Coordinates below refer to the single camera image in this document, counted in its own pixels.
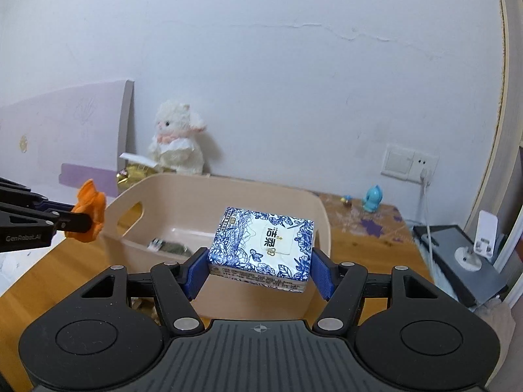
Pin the white paper card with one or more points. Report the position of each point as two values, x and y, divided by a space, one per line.
139 158

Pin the white wall switch socket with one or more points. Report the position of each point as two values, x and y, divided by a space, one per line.
398 161

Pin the blue floral tissue pack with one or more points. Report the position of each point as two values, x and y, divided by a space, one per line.
261 245

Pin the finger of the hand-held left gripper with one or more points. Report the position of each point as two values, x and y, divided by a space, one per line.
73 221
24 197

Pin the purple board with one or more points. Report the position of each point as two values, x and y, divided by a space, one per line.
81 176

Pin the dark grey box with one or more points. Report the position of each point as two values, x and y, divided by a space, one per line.
487 282

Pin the wooden door frame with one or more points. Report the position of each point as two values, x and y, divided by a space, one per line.
505 90

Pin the white plush lamb toy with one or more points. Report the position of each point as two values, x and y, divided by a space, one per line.
175 147

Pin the orange plush toy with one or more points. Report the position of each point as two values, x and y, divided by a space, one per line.
92 204

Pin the white round disc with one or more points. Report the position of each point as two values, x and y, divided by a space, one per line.
468 258

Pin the blue toy figurine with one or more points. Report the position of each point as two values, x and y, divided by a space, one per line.
372 199

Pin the gold foil object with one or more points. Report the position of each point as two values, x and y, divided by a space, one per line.
130 176

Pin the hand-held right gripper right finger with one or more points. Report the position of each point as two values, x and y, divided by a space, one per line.
325 277

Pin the beige plastic basket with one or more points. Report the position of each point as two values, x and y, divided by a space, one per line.
171 204

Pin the small colourful toy figure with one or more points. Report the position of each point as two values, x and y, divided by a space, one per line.
347 201

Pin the dark snack packet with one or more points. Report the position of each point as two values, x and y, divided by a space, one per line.
171 247

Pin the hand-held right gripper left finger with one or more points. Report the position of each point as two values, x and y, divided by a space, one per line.
196 272

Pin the pale pink headboard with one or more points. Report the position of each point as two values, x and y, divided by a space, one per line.
61 130

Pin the white phone stand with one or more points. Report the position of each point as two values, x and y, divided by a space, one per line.
487 228

